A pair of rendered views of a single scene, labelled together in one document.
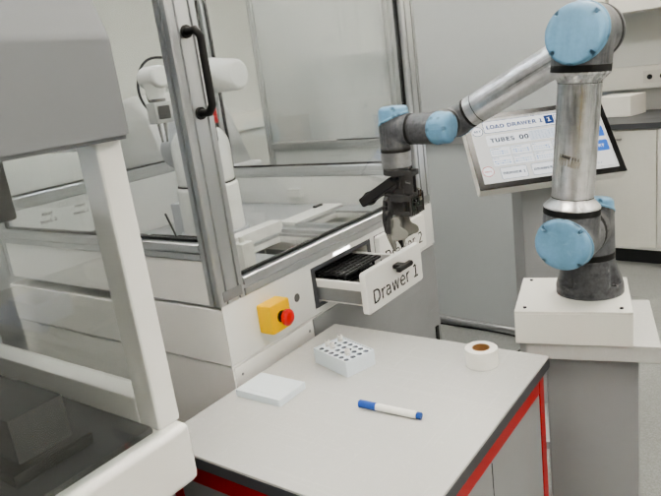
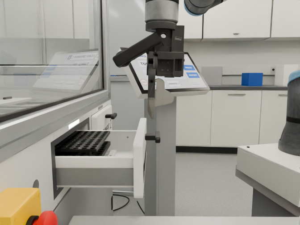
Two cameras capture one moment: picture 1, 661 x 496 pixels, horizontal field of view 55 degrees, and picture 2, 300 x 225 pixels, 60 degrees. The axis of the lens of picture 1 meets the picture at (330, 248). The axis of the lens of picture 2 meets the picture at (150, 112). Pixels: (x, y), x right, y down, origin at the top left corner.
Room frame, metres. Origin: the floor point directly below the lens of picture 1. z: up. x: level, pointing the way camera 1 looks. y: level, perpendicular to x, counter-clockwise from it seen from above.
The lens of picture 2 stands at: (1.11, 0.19, 1.05)
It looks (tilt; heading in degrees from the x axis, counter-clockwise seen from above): 8 degrees down; 323
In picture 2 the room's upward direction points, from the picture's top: straight up
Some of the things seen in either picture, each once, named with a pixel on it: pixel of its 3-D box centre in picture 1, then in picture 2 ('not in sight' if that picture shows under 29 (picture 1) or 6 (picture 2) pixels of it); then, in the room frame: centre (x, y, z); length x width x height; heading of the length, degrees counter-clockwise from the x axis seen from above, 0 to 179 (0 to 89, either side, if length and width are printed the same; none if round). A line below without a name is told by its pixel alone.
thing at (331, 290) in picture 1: (330, 274); (55, 153); (1.73, 0.01, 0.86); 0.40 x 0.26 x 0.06; 52
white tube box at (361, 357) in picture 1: (343, 355); not in sight; (1.36, 0.00, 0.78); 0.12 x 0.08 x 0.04; 35
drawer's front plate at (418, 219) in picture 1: (401, 241); (103, 124); (1.95, -0.23, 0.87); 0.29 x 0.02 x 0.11; 142
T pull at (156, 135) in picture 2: (400, 266); (152, 136); (1.59, -0.18, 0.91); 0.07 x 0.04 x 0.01; 142
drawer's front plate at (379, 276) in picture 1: (392, 276); (141, 149); (1.61, -0.16, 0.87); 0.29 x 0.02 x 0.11; 142
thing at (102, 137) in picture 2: (361, 265); (100, 139); (1.67, -0.08, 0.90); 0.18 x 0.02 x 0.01; 142
